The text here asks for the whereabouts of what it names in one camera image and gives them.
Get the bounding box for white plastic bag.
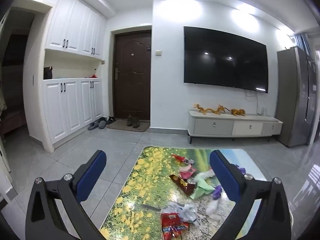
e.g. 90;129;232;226
206;199;225;220

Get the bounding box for blue curtain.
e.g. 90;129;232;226
295;33;311;55

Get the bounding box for white wall cabinet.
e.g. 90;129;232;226
24;0;108;153

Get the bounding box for grey refrigerator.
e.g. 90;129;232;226
276;46;318;148

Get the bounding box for short golden dragon figurine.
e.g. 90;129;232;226
217;104;231;115

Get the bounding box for pink foil wrapper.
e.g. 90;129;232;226
179;164;197;179

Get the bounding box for white plastic wrapper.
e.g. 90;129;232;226
161;201;199;224

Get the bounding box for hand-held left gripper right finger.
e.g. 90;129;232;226
209;150;293;240

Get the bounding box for green paper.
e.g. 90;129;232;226
191;179;217;200

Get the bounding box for dark brown entrance door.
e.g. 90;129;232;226
114;30;152;127

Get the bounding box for long golden dragon figurine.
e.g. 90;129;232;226
194;104;218;116

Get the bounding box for red snack wrapper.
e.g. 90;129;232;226
160;212;190;239

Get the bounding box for black wall television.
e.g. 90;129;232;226
184;26;269;93

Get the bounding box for television cable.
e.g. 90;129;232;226
246;89;259;113

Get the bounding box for red wrapper with clear plastic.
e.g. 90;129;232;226
171;154;195;165

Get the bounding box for white and grey television stand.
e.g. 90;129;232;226
188;109;284;144

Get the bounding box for clear plastic bag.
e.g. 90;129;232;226
194;169;215;183

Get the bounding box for brown doormat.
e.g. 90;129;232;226
107;119;150;132

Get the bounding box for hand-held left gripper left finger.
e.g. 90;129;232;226
25;150;108;240

